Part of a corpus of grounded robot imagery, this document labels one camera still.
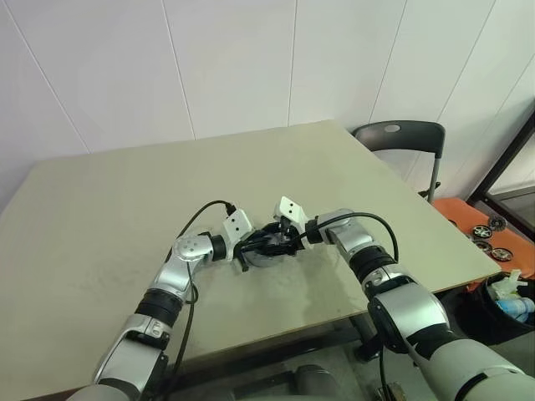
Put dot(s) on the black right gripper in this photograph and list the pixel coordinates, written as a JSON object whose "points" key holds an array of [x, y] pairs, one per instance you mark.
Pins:
{"points": [[293, 242]]}

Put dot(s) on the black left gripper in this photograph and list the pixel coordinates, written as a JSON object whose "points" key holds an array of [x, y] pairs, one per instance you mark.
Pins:
{"points": [[243, 259]]}

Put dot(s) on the small dark object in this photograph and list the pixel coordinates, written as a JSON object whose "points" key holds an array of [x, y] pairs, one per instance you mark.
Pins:
{"points": [[263, 262]]}

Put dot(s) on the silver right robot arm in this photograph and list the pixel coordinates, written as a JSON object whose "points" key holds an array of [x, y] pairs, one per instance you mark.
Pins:
{"points": [[401, 301]]}

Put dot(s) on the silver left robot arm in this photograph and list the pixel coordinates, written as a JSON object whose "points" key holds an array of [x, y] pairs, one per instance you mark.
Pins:
{"points": [[175, 275]]}

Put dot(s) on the small round motor part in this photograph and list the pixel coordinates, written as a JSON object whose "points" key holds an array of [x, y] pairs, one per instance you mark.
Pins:
{"points": [[485, 246], [480, 231], [500, 253], [497, 224]]}

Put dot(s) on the dark rounded shape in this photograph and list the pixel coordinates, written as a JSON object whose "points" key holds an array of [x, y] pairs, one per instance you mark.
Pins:
{"points": [[313, 376]]}

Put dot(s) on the black folding chair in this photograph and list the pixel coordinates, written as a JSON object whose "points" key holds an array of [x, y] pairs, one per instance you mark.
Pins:
{"points": [[397, 140]]}

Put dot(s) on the grey robot torso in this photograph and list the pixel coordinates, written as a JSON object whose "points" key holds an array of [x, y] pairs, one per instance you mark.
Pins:
{"points": [[96, 394]]}

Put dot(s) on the black waste bin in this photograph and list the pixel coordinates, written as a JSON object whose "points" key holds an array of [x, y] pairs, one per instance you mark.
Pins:
{"points": [[493, 330]]}

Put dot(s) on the white plastic waste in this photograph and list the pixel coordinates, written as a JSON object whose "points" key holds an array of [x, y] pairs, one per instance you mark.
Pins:
{"points": [[510, 284]]}

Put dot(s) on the dark framed glass cabinet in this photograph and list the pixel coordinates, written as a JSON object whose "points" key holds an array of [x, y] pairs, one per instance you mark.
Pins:
{"points": [[514, 209]]}

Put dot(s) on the blue plastic bottle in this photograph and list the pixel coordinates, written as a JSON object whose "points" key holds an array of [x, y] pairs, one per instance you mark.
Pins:
{"points": [[516, 310]]}

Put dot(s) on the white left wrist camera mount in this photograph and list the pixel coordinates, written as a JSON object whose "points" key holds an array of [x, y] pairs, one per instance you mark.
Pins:
{"points": [[236, 223]]}

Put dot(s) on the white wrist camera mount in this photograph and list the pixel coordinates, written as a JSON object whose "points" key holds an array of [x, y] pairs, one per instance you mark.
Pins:
{"points": [[236, 223], [292, 207]]}

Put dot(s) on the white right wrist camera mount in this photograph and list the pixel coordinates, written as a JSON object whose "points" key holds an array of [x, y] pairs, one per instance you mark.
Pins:
{"points": [[292, 207]]}

